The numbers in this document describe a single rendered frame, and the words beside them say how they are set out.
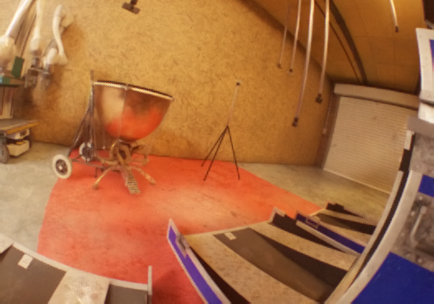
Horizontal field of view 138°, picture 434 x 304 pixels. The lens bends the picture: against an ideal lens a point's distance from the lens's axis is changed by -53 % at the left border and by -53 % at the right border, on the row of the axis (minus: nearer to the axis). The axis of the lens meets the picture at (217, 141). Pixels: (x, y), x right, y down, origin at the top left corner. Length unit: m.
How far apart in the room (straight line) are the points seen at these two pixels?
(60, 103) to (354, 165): 7.00
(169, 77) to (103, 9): 1.35
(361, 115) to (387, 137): 1.13
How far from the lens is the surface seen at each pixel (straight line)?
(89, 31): 2.55
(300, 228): 1.41
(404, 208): 0.33
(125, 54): 2.49
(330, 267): 1.09
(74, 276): 0.85
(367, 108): 6.53
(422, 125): 0.32
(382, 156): 6.27
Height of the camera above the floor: 0.70
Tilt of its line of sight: 7 degrees down
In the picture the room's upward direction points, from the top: 14 degrees clockwise
